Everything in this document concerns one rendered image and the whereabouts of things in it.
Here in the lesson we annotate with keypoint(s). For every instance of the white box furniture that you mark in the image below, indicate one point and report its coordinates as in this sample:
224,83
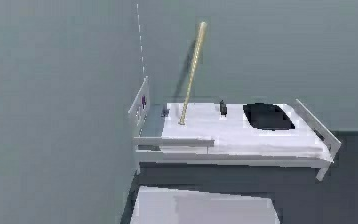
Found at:
203,208

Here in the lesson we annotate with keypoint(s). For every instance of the yellow baseball bat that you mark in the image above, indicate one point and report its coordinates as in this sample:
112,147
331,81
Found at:
193,71

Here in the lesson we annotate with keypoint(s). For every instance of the black pillow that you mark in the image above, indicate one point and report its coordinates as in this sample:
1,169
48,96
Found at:
267,117

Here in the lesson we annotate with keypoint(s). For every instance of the white bed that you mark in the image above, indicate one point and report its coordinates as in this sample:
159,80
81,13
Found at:
240,140

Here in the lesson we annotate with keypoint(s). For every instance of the small blue grey object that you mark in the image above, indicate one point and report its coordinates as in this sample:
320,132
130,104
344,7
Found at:
165,112

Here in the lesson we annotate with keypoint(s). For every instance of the small dark grey object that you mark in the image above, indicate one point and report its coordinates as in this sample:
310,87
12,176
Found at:
223,108

